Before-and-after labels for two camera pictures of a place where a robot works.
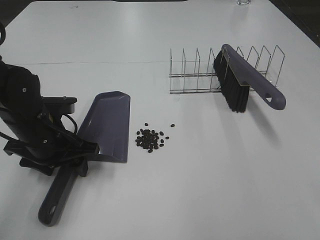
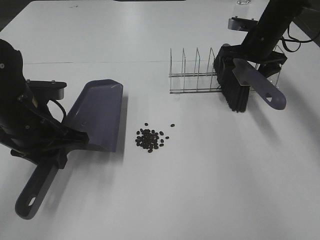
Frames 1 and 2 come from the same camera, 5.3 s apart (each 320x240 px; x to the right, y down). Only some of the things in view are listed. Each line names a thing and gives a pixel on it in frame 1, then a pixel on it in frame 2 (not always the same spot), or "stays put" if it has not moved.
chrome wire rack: x=268 y=66 stays put
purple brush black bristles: x=236 y=75 stays put
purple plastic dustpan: x=106 y=123 → x=96 y=108
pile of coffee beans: x=149 y=139 stays put
